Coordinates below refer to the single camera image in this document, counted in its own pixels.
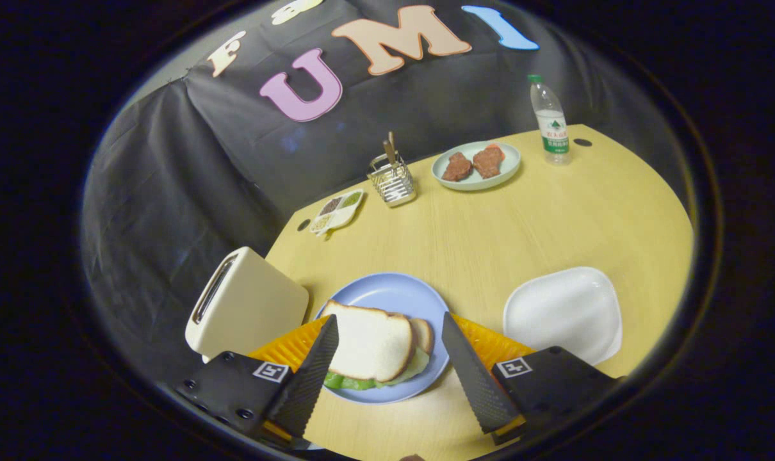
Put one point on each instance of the bread slice under ham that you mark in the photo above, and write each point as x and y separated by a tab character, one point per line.
423	334

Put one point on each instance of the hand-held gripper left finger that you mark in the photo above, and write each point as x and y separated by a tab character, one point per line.
310	384

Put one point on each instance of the clear plastic water bottle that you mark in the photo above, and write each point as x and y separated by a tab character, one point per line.
553	128

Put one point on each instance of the black backdrop cloth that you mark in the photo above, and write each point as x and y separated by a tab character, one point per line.
202	160

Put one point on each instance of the wooden utensil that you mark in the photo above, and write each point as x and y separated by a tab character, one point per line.
392	139
387	152

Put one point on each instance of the brown meat patty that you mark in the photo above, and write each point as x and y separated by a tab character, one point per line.
456	168
487	162

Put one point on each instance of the green lettuce leaf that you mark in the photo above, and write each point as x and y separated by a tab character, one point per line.
349	383

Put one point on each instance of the white square plate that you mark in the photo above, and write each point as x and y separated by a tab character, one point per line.
563	314

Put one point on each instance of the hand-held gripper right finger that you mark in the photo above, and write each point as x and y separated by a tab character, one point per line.
474	384

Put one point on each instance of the blue plate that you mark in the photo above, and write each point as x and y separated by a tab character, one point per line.
387	291

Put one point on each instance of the white divided condiment dish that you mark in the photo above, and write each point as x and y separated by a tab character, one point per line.
337	211

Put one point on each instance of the pale green plate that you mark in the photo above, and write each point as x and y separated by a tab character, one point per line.
477	184

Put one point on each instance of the plain white bread slice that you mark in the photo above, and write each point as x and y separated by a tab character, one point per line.
371	342

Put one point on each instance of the white toaster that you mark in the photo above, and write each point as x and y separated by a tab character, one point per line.
253	307

